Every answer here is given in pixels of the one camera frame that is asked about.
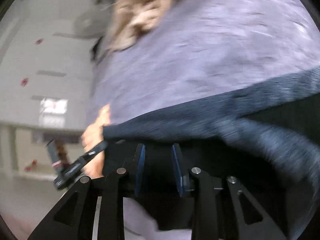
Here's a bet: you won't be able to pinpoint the beige striped garment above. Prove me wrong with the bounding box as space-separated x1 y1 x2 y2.
106 0 174 53

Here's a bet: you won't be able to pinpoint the lavender embossed bedspread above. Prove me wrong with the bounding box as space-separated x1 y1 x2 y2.
86 0 319 124

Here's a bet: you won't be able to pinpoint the person's left hand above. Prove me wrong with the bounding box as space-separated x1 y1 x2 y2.
81 105 111 179

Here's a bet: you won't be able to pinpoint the dark blue-black pants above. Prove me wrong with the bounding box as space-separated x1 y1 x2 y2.
103 67 319 239

